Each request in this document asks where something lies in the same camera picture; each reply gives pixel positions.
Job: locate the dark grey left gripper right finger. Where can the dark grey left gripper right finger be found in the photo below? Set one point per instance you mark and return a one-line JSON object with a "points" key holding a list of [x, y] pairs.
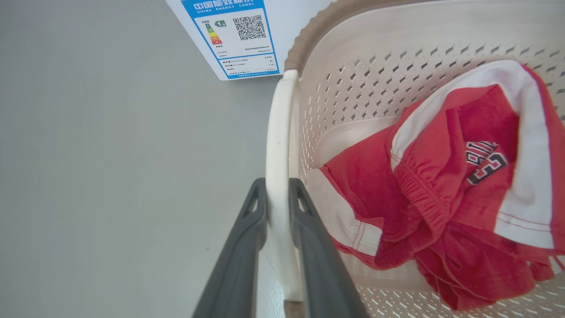
{"points": [[320, 269]]}

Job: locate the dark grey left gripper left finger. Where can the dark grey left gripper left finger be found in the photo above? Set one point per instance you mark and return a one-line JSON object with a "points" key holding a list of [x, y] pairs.
{"points": [[236, 265]]}

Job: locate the cream plastic laundry basket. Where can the cream plastic laundry basket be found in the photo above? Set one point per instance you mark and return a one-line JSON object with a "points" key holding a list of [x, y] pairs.
{"points": [[353, 84]]}

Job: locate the red and white sports garment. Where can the red and white sports garment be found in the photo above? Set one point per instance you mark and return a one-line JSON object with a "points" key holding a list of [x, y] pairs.
{"points": [[459, 190]]}

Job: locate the blue energy label sticker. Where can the blue energy label sticker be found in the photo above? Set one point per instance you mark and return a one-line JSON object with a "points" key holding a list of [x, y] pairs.
{"points": [[234, 37]]}

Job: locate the white washing machine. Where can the white washing machine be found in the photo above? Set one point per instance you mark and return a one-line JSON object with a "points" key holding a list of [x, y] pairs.
{"points": [[282, 31]]}

